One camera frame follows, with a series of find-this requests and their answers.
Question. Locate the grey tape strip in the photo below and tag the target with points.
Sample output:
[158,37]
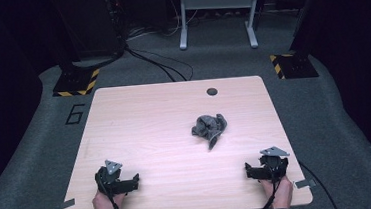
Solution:
[304,183]
[63,206]

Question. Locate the grey towel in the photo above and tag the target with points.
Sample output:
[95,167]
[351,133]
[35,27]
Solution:
[208,126]

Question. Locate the black stand base hazard striped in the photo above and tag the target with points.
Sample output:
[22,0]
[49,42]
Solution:
[74,83]
[296,66]

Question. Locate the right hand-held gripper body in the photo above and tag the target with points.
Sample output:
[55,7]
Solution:
[274,166]

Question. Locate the white metal desk frame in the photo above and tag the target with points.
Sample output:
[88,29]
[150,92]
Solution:
[217,1]

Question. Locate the round grey table grommet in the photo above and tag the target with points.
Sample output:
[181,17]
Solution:
[212,91]

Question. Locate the person's right hand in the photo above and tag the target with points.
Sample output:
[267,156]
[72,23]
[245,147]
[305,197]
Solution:
[282,193]

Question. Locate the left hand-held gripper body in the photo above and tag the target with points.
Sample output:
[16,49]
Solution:
[107,179]

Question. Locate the black equipment cabinet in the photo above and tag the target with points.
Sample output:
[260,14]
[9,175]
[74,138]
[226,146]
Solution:
[90,21]

